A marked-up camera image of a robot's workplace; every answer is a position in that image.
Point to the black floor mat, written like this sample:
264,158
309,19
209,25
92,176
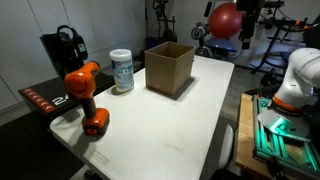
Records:
30,153

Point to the dark blue bin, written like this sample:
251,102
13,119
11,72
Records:
151,42

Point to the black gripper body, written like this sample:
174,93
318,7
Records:
250,16

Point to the red exercise ball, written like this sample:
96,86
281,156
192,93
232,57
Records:
225,21

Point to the wooden board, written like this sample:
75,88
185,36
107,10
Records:
245,133

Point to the black treadmill red chevrons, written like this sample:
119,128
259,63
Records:
50,96

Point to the aluminium frame green lit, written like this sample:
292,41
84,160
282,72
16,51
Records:
290,153

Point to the white chair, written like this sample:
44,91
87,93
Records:
226,146

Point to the blue weight bench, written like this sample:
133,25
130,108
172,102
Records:
220,45

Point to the black exercise bike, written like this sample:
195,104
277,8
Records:
166,31

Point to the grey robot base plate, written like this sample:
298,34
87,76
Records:
283,125

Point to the grey dumbbell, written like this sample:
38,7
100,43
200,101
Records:
199,31

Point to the black floor bag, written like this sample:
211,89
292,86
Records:
270,81

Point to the white wipes canister blue label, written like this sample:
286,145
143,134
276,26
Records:
122,71

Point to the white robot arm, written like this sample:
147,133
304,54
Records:
300,76

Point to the brown cardboard box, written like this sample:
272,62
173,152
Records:
166,73

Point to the black multi gym machine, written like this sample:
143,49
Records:
276,30

